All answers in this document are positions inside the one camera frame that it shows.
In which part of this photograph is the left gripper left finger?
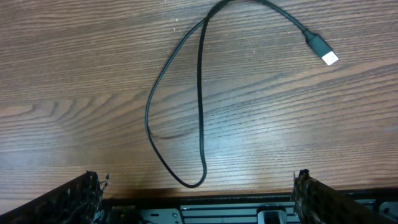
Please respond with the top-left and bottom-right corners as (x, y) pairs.
(1, 171), (109, 224)

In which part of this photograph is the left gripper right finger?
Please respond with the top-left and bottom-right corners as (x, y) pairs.
(291, 169), (394, 224)

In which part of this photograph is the short black cable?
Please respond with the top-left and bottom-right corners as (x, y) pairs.
(144, 0), (340, 189)

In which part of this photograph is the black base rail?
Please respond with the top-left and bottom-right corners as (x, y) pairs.
(98, 189), (397, 224)

